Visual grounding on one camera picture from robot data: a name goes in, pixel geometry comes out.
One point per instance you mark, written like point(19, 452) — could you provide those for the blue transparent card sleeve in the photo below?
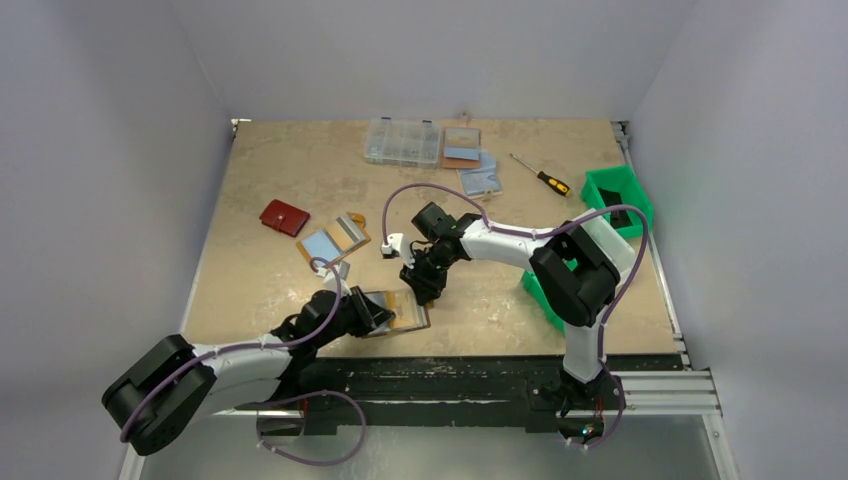
point(482, 181)

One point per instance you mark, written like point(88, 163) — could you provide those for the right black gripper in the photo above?
point(425, 275)

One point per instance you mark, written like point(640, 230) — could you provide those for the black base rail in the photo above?
point(466, 391)

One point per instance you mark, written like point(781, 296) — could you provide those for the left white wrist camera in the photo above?
point(333, 276)

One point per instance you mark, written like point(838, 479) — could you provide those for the yellow black screwdriver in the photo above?
point(555, 184)

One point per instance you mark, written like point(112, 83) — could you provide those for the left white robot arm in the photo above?
point(176, 382)

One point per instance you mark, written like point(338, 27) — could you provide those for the green bin with cards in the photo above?
point(532, 286)

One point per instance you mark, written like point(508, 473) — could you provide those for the green bin far right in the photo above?
point(614, 186)

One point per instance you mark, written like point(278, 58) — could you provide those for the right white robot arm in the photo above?
point(580, 266)

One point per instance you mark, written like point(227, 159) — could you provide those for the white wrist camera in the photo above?
point(333, 276)
point(395, 246)

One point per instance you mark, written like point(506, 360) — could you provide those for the brown leather card holder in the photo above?
point(409, 316)

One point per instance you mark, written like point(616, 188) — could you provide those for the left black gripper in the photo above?
point(369, 309)

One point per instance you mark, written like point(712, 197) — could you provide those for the open tan card holder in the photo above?
point(336, 241)

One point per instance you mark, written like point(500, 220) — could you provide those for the white small bin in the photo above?
point(612, 244)

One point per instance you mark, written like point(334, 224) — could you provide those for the open brown card holder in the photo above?
point(461, 148)

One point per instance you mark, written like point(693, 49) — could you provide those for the clear plastic organizer box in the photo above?
point(404, 143)

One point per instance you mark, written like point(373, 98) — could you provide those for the aluminium frame rail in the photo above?
point(638, 388)

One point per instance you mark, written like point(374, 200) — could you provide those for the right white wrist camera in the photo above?
point(395, 246)

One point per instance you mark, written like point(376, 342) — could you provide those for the dark red card holder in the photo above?
point(284, 218)

